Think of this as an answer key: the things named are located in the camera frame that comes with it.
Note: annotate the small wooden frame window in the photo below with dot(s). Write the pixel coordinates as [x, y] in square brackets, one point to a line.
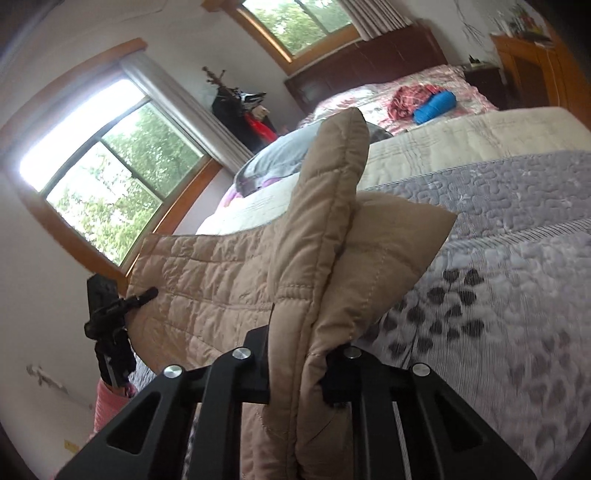
[300, 23]

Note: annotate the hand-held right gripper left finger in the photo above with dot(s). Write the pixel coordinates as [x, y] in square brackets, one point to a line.
[226, 378]

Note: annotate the tan quilted coat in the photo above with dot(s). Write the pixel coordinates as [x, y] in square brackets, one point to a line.
[221, 286]

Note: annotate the black hanging garment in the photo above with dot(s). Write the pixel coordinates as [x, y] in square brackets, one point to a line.
[226, 108]

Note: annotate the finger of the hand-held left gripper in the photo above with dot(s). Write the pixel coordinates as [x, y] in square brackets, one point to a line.
[141, 297]

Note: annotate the purple bed sheet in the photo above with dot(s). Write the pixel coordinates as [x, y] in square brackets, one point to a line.
[228, 198]

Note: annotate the dark wooden headboard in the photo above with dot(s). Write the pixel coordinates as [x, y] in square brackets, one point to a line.
[369, 60]

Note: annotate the pink floral blanket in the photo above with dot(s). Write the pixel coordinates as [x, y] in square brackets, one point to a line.
[466, 92]

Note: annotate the striped beige curtain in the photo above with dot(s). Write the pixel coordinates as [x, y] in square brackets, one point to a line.
[374, 16]

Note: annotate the black white striped cap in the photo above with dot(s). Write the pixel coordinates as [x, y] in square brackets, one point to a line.
[249, 98]

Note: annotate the large wooden frame window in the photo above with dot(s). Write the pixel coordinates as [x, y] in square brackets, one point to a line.
[115, 161]

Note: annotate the person's left forearm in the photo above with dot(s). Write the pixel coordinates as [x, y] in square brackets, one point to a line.
[111, 406]

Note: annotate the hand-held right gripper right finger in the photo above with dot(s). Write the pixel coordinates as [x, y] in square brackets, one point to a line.
[369, 392]

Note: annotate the dark wooden coat rack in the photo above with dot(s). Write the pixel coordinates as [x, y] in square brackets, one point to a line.
[213, 76]

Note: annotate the red plaid cloth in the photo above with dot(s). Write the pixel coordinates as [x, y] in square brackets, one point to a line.
[406, 101]

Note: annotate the dark wooden nightstand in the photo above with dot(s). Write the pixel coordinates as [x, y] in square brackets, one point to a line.
[485, 78]

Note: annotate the wooden desk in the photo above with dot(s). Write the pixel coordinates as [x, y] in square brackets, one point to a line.
[526, 69]

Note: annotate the small black nightstand item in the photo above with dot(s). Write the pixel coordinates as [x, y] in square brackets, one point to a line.
[474, 60]

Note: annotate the grey pillow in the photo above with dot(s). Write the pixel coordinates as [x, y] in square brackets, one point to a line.
[281, 157]

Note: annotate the plain beige curtain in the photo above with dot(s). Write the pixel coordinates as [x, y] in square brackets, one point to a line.
[203, 120]

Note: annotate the bed with grey quilted cover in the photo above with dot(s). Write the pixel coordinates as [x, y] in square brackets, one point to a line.
[508, 221]

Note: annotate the blue cloth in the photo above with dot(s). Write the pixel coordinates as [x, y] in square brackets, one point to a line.
[434, 108]

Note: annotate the red hanging bag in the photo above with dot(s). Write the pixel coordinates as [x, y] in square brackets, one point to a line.
[261, 129]

